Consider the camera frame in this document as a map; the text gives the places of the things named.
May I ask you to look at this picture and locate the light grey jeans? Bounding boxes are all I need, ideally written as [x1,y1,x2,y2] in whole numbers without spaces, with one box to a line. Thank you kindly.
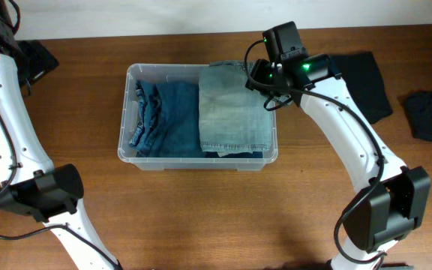
[199,61,273,155]

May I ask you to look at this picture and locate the black shorts red waistband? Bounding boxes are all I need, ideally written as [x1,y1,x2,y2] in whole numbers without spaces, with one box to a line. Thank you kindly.
[331,51,393,124]

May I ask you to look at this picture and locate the blue denim jeans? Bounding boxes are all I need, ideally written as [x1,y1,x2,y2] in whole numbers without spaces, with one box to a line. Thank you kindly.
[129,80,205,158]

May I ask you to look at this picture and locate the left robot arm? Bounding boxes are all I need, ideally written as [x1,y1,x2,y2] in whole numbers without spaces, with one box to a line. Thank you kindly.
[0,0,122,269]

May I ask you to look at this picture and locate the dark teal shirt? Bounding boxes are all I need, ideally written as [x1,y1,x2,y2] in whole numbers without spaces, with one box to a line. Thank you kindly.
[191,151,263,158]

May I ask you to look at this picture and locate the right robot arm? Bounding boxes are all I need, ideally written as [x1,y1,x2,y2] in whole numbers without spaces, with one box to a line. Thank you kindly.
[244,55,431,270]

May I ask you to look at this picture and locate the clear plastic storage bin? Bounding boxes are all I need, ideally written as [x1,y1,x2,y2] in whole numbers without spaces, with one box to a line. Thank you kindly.
[117,64,278,171]

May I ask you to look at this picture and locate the black garment white logo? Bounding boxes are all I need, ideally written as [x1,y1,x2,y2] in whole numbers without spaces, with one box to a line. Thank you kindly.
[403,91,432,142]

